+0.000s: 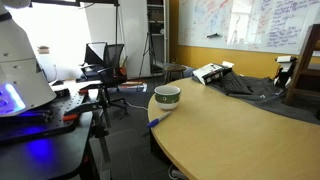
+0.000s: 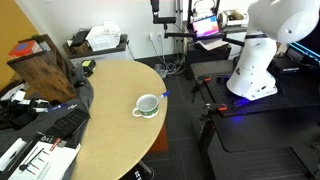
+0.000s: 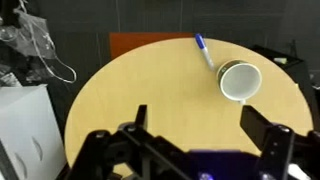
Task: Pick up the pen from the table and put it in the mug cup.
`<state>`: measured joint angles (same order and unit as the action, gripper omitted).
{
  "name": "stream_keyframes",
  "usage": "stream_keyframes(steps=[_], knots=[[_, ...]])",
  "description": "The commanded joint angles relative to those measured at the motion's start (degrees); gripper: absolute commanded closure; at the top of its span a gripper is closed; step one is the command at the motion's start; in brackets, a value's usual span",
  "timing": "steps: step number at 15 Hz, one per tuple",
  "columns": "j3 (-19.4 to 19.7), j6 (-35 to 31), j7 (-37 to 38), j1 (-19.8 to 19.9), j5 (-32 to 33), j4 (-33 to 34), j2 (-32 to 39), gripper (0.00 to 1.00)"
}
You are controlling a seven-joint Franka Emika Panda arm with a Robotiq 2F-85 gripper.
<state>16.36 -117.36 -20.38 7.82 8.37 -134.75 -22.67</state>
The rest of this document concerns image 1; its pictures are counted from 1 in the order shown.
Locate white black box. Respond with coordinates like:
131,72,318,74
193,63,231,85

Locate black clamp with orange handle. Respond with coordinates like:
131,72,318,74
63,85,110,163

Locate grey cloth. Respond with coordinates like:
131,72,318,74
185,76,320,125

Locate white black device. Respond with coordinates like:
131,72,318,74
274,56,297,87

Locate blue and white pen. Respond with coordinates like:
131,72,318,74
147,111,171,128

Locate white green mug cup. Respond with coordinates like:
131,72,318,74
154,85,181,110

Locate round wooden stool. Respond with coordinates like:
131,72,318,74
164,65,186,83

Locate black keyboard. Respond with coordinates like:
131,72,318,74
222,72,251,95

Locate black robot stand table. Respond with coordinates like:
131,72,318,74
0,112,100,180

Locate white floor cable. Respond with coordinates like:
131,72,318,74
124,100,149,112

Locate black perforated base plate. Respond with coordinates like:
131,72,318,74
0,91,85,144

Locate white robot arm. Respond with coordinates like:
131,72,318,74
0,0,56,117

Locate brown wooden shelf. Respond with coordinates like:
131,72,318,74
285,24,320,104

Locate black office chair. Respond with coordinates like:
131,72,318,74
81,42,128,114

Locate black camera tripod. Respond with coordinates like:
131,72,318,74
138,12,158,79

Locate wall whiteboard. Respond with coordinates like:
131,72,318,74
178,0,320,55

